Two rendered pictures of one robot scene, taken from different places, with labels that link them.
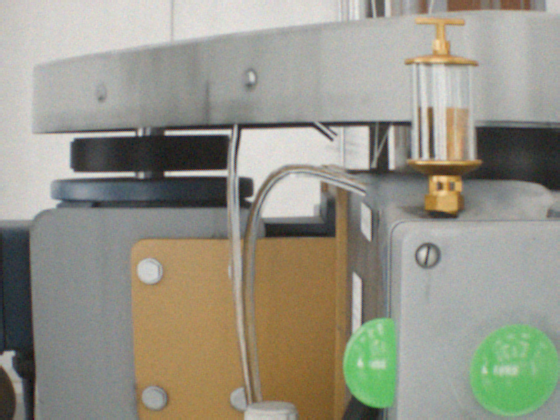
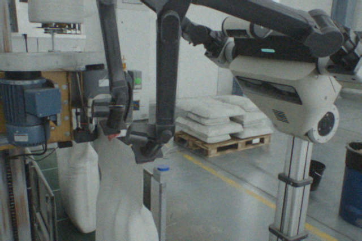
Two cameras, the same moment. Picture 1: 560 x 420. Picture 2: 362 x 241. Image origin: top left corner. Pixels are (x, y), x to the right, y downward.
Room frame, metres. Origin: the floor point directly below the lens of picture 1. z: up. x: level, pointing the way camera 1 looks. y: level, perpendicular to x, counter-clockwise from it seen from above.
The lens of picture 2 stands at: (1.08, 1.40, 1.50)
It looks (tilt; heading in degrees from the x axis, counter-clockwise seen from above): 15 degrees down; 237
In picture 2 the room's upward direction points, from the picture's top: 2 degrees clockwise
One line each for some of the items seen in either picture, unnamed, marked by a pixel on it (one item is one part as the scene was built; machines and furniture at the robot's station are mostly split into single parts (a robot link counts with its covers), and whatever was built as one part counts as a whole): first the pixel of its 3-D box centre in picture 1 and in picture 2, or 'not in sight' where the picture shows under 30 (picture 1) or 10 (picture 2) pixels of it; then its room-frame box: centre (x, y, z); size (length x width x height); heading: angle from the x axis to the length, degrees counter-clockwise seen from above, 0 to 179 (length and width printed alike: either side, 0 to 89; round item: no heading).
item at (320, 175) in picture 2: not in sight; (308, 175); (-1.80, -0.52, 0.13); 0.30 x 0.30 x 0.26
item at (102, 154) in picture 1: (149, 156); (22, 73); (0.92, 0.09, 1.35); 0.12 x 0.12 x 0.04
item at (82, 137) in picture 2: not in sight; (83, 135); (0.67, -0.06, 1.04); 0.08 x 0.06 x 0.05; 0
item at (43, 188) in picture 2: not in sight; (36, 190); (0.82, -0.64, 0.54); 1.05 x 0.02 x 0.41; 90
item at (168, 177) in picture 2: not in sight; (163, 173); (0.31, 0.06, 0.81); 0.08 x 0.08 x 0.06; 0
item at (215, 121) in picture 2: not in sight; (205, 116); (-1.61, -2.11, 0.44); 0.66 x 0.42 x 0.14; 84
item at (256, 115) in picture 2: not in sight; (248, 113); (-2.26, -1.93, 0.44); 0.68 x 0.44 x 0.15; 0
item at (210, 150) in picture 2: not in sight; (222, 137); (-1.95, -2.12, 0.07); 1.20 x 0.82 x 0.14; 2
